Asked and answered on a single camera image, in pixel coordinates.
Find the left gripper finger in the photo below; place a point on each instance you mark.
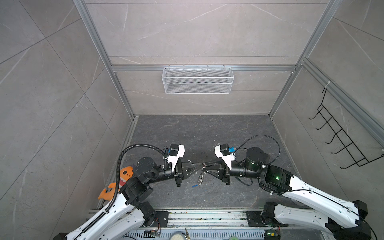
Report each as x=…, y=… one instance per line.
x=192, y=164
x=189, y=171

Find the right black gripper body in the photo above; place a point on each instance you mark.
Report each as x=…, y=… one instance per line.
x=228, y=172

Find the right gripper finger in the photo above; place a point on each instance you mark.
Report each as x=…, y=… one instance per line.
x=215, y=173
x=212, y=164

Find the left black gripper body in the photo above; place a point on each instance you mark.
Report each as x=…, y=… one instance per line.
x=173, y=173

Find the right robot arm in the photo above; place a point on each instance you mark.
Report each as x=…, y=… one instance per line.
x=344, y=220

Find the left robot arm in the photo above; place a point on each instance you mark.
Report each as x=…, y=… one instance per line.
x=129, y=210

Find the orange plush shark toy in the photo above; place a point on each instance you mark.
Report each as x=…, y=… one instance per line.
x=108, y=193

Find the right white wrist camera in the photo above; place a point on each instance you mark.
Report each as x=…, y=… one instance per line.
x=226, y=153

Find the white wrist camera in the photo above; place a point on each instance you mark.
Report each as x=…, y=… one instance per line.
x=226, y=153
x=175, y=152

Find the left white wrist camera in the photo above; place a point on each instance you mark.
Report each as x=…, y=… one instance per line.
x=175, y=152

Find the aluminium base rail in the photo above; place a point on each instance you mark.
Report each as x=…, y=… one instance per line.
x=205, y=225

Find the white wire mesh basket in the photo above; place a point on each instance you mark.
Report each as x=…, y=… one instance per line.
x=197, y=80

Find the black wire hook rack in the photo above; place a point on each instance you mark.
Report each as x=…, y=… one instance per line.
x=340, y=134

